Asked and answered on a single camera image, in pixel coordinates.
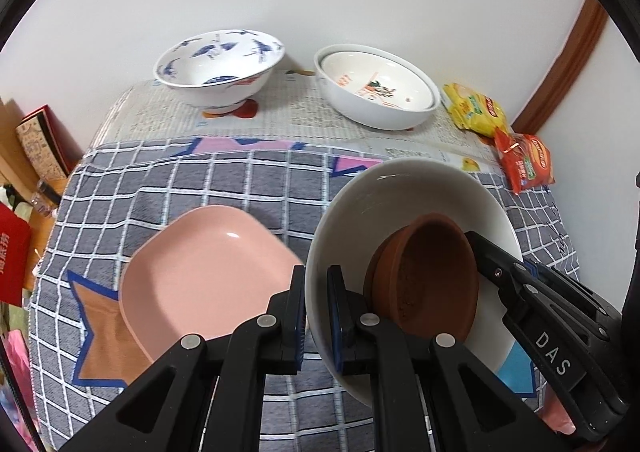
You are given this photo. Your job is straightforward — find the orange snack bag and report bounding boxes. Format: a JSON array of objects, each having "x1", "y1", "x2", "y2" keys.
[{"x1": 494, "y1": 128, "x2": 555, "y2": 194}]

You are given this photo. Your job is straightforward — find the grey checked tablecloth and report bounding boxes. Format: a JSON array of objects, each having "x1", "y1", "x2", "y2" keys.
[{"x1": 28, "y1": 137, "x2": 579, "y2": 451}]

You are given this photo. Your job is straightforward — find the blue crane patterned bowl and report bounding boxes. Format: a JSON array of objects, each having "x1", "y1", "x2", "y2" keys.
[{"x1": 153, "y1": 29, "x2": 285, "y2": 112}]

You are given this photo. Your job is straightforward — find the white patterned table cover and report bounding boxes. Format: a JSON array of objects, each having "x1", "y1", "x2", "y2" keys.
[{"x1": 89, "y1": 71, "x2": 500, "y2": 172}]

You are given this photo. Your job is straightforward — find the pink square plate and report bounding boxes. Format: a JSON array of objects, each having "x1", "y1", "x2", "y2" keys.
[{"x1": 118, "y1": 205, "x2": 300, "y2": 361}]

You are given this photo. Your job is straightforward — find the brown wooden door frame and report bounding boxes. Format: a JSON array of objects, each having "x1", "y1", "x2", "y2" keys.
[{"x1": 513, "y1": 0, "x2": 608, "y2": 135}]

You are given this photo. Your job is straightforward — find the white inner printed bowl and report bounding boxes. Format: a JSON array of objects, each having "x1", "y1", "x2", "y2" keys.
[{"x1": 320, "y1": 50, "x2": 435, "y2": 111}]

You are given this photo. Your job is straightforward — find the small brown bowl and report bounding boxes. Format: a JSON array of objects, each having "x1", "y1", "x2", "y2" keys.
[{"x1": 363, "y1": 213, "x2": 480, "y2": 342}]

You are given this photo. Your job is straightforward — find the red patterned gift box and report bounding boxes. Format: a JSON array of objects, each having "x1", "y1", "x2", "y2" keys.
[{"x1": 15, "y1": 105, "x2": 82, "y2": 181}]

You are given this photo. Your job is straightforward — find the red paper bag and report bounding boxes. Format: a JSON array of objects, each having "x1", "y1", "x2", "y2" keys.
[{"x1": 0, "y1": 204, "x2": 30, "y2": 307}]

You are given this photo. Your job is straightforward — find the large white bowl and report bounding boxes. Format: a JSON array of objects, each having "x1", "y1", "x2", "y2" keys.
[{"x1": 314, "y1": 44, "x2": 440, "y2": 131}]

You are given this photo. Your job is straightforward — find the white shallow bowl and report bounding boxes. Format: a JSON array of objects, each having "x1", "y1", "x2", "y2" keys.
[{"x1": 304, "y1": 157, "x2": 524, "y2": 408}]

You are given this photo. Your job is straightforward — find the person's right hand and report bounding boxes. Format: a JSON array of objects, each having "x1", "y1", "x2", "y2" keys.
[{"x1": 540, "y1": 384, "x2": 576, "y2": 435}]

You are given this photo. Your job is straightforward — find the yellow snack bag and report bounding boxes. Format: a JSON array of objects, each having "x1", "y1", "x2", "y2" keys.
[{"x1": 442, "y1": 83, "x2": 508, "y2": 138}]

